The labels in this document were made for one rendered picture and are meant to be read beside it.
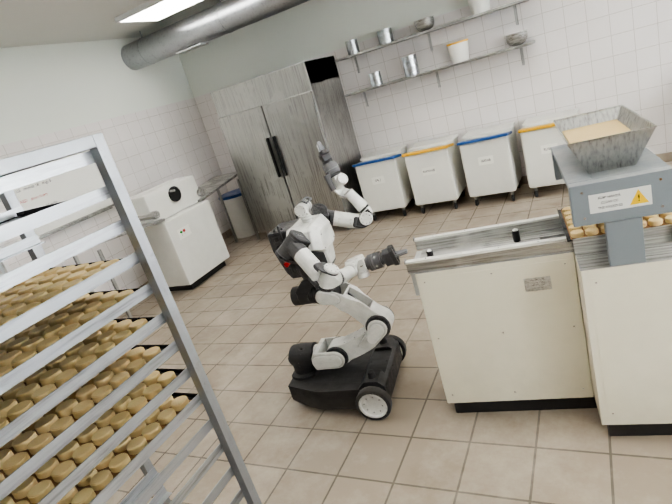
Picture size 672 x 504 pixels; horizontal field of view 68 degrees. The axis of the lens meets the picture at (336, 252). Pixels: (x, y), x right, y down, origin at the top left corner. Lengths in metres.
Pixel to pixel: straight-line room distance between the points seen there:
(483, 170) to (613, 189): 3.81
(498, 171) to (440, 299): 3.48
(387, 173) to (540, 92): 1.90
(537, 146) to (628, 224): 3.63
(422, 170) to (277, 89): 1.94
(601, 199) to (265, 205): 5.14
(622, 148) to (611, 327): 0.70
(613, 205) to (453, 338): 0.96
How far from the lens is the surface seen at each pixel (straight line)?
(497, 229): 2.60
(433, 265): 2.37
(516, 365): 2.61
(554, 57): 6.20
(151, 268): 1.38
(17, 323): 1.23
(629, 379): 2.45
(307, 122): 6.04
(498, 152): 5.72
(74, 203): 1.32
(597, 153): 2.13
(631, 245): 2.15
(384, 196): 6.17
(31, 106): 6.38
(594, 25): 6.18
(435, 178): 5.92
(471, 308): 2.45
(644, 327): 2.32
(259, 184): 6.61
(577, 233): 2.30
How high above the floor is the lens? 1.78
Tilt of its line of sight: 18 degrees down
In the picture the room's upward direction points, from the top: 17 degrees counter-clockwise
